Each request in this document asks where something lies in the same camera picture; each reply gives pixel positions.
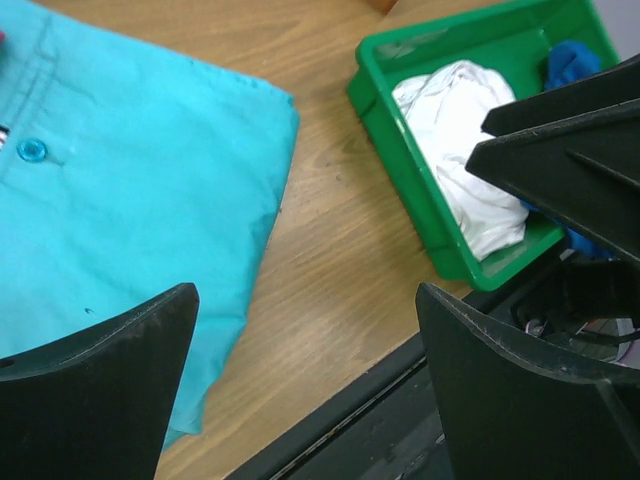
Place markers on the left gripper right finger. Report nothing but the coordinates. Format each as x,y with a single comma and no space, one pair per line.
513,406

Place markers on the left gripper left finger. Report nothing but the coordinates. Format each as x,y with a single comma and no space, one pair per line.
96,404

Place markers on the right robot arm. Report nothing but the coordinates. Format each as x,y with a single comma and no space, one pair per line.
572,153

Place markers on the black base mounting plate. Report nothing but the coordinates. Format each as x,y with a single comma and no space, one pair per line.
386,424

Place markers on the turquoise folded shirt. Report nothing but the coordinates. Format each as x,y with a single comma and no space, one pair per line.
126,169

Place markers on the white cloth in bin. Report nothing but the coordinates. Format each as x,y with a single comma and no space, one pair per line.
444,111

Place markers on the royal blue cloth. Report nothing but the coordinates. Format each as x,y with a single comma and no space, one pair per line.
568,62

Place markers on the green plastic bin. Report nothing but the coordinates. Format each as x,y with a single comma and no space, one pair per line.
514,38

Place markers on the orange compartment tray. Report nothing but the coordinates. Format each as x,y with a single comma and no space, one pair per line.
382,6

